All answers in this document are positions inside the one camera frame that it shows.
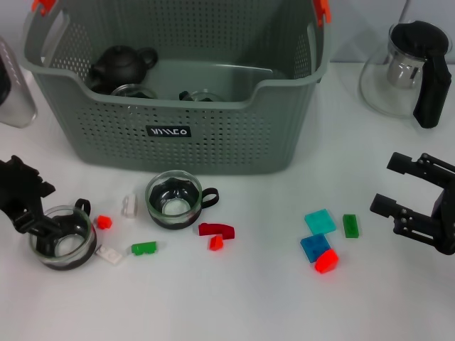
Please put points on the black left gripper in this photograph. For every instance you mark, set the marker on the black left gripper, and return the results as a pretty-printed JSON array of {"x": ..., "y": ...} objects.
[{"x": 21, "y": 188}]

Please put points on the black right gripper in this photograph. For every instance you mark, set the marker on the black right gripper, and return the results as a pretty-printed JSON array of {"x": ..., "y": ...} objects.
[{"x": 446, "y": 220}]

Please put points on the glass teacup with black sleeve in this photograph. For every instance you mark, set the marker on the glass teacup with black sleeve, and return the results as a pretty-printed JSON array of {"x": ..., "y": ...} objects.
[
  {"x": 133, "y": 90},
  {"x": 199, "y": 96},
  {"x": 174, "y": 207},
  {"x": 71, "y": 263}
]

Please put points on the grey perforated storage basket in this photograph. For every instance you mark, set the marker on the grey perforated storage basket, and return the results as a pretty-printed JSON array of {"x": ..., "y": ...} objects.
[{"x": 106, "y": 135}]

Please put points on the green flat toy brick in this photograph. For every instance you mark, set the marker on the green flat toy brick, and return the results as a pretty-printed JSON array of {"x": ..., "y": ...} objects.
[{"x": 351, "y": 225}]

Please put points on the small red toy brick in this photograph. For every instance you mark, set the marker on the small red toy brick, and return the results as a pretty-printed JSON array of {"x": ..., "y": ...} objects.
[{"x": 105, "y": 222}]

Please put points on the white flat toy brick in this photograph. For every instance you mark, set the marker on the white flat toy brick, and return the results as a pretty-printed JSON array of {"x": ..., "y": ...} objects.
[{"x": 111, "y": 255}]

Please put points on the teal square plate brick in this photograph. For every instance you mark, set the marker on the teal square plate brick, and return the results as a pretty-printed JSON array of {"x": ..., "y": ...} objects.
[{"x": 320, "y": 221}]

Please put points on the white thick toy brick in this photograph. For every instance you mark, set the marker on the white thick toy brick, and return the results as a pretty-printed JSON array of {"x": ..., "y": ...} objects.
[{"x": 129, "y": 206}]

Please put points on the blue square plate brick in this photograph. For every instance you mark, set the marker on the blue square plate brick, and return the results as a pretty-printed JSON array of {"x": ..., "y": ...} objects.
[{"x": 313, "y": 247}]

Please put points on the large orange-red sloped brick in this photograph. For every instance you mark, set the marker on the large orange-red sloped brick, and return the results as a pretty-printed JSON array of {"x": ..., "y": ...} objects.
[{"x": 327, "y": 262}]

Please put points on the green sloped toy brick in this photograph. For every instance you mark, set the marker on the green sloped toy brick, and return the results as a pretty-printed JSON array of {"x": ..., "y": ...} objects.
[{"x": 142, "y": 248}]

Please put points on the dark red curved brick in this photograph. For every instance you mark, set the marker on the dark red curved brick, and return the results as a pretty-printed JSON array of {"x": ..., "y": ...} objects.
[{"x": 213, "y": 229}]

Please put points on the small red wedge brick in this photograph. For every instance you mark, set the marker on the small red wedge brick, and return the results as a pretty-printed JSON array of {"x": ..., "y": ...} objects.
[{"x": 215, "y": 244}]

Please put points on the black clay teapot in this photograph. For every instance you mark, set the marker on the black clay teapot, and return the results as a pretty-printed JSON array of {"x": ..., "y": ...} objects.
[{"x": 121, "y": 65}]

